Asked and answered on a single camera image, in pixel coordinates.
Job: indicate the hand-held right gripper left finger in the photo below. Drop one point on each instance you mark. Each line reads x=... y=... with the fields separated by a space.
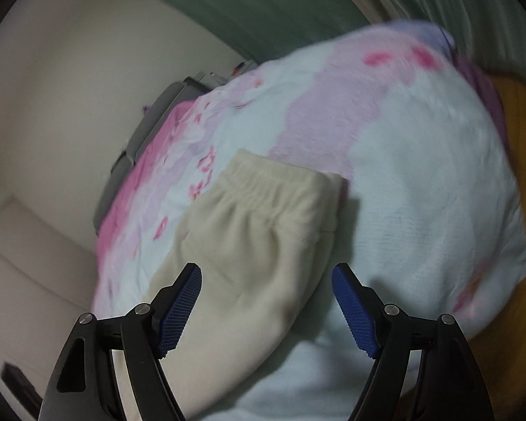
x=179 y=311

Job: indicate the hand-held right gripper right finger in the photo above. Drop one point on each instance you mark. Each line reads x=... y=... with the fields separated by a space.
x=357 y=315

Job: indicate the beige pants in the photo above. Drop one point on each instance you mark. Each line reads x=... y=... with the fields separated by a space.
x=254 y=250

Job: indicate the grey headboard cushion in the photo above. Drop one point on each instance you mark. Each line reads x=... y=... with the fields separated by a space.
x=112 y=188
x=162 y=114

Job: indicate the pink floral quilt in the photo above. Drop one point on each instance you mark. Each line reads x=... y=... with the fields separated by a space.
x=399 y=162

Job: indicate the dark object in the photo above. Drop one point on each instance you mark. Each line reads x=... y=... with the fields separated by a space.
x=22 y=386

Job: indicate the white nightstand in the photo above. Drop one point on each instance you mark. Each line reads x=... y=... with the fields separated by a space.
x=212 y=80

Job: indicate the green curtain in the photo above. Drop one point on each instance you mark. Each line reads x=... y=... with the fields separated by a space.
x=464 y=0
x=254 y=4

